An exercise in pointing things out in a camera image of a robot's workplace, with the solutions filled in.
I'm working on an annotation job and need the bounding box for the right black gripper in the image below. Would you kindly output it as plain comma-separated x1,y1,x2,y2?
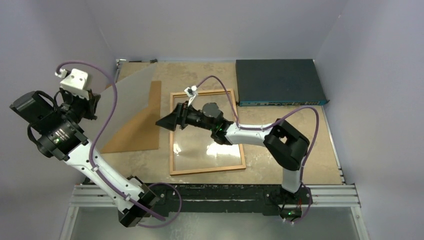
156,101,215,132

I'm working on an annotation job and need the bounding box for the brown cardboard backing board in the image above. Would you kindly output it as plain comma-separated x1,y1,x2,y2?
101,81,162,154

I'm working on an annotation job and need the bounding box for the black mounting plate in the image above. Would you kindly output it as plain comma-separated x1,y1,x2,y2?
117,184,314,217

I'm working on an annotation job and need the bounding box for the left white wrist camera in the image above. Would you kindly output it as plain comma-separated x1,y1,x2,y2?
54,68,91,100

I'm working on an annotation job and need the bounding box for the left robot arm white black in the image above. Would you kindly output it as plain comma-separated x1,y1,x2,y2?
9,89,165,227

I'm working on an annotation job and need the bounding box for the clear acrylic sheet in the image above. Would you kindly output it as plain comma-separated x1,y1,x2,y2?
172,93,243,172

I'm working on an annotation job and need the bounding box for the wooden picture frame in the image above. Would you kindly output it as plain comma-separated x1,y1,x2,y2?
169,88,247,176

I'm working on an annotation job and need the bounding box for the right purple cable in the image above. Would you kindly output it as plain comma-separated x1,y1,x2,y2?
190,75,320,225

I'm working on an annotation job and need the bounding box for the aluminium rail base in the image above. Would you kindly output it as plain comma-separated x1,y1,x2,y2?
69,184,361,207

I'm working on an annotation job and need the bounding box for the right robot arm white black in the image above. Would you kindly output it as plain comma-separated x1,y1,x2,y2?
155,101,316,204

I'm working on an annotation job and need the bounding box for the plant photo print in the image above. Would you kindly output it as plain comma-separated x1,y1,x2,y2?
79,63,157,151

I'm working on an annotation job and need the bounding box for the dark blue network switch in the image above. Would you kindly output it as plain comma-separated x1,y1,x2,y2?
235,59,329,107

